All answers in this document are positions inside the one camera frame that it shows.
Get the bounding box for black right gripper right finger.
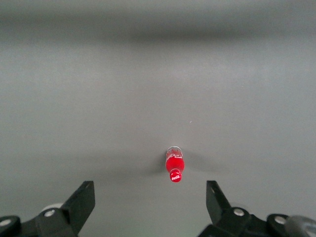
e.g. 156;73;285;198
198;180;316;237

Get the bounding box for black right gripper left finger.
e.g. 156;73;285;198
0;180;96;237

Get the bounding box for red cola bottle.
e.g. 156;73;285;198
165;145;185;184

